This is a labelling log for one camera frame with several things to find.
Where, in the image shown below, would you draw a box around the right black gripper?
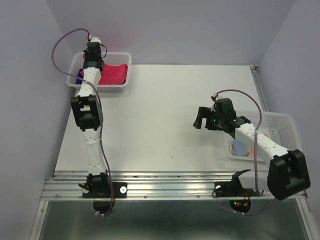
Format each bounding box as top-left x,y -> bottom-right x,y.
192,106 -> 224,131

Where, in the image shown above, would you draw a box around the purple towel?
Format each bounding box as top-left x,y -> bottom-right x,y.
75,68 -> 84,85

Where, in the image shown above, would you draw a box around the pink towel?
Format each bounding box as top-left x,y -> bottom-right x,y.
82,50 -> 132,88

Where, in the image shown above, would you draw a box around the orange blue patchwork towel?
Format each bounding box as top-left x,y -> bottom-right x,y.
229,140 -> 254,158

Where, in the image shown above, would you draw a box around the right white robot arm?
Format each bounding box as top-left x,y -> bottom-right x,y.
193,98 -> 311,201

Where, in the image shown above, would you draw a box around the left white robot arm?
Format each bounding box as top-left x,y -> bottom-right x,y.
70,38 -> 111,197

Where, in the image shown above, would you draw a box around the left white plastic basket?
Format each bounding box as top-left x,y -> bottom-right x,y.
66,52 -> 132,93

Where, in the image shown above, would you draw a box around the white plastic basket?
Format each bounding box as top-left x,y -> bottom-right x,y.
66,52 -> 132,93
224,110 -> 303,164

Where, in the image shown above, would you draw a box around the right white plastic basket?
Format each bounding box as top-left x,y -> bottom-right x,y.
224,110 -> 303,164

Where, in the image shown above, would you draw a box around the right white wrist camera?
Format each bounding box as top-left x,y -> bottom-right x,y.
210,94 -> 220,112

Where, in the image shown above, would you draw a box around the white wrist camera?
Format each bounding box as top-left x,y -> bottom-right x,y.
87,34 -> 102,44
210,94 -> 220,112

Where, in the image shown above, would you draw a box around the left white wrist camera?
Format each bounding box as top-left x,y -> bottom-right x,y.
87,34 -> 102,44

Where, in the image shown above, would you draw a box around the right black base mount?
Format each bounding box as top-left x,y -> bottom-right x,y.
212,181 -> 258,198

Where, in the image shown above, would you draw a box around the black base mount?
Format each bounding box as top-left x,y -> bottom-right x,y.
78,181 -> 128,199
212,181 -> 258,198

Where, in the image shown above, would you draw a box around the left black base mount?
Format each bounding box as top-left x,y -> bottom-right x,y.
78,181 -> 128,199

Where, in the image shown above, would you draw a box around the aluminium rail frame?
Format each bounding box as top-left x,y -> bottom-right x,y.
29,64 -> 320,240

